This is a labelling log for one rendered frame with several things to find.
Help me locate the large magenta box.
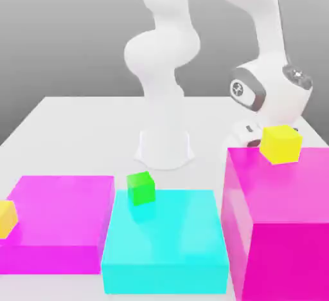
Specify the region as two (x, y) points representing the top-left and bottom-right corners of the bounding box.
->
(0, 175), (116, 276)

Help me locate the large pink box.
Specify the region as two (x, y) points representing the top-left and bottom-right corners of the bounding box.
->
(220, 147), (329, 301)

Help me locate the small orange-yellow cube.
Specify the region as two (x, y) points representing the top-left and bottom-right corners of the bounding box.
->
(0, 199), (19, 241)

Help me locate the large cyan box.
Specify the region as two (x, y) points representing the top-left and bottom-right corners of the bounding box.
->
(100, 189), (230, 296)

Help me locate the small yellow cube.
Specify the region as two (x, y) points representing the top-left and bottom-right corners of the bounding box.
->
(259, 124), (304, 166)

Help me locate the small green cube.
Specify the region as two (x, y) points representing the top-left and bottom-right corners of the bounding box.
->
(126, 170), (157, 207)

